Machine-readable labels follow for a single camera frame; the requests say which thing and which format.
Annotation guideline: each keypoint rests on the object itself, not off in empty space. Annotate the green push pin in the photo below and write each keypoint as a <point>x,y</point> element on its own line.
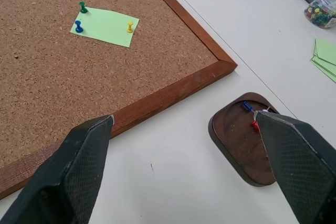
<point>83,7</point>

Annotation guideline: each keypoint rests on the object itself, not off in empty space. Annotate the yellow push pin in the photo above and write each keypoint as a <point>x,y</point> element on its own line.
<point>130,27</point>

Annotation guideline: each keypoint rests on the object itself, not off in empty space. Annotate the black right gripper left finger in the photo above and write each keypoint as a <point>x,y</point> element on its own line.
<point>78,171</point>

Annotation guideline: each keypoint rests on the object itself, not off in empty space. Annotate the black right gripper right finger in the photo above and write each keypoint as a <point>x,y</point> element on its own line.
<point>296,166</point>

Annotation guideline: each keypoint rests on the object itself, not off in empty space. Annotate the cork board with wooden frame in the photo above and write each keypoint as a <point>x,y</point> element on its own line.
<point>78,77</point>

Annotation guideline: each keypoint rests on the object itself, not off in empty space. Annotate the blue push pin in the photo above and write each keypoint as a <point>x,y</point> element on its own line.
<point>78,26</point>
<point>246,106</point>

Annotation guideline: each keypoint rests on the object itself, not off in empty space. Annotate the red push pin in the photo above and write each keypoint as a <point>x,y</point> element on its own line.
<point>255,125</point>

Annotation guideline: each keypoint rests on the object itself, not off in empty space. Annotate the dark brown wooden tray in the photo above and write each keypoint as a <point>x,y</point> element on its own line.
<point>236,140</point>

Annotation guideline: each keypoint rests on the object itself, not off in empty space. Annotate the light green paper note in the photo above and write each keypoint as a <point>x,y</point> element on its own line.
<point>106,26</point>

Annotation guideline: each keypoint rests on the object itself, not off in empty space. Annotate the clear jar of push pins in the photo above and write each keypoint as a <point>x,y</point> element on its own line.
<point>322,11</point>

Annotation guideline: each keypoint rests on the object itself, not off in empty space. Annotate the stack of green paper notes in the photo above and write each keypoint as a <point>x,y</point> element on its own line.
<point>325,56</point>

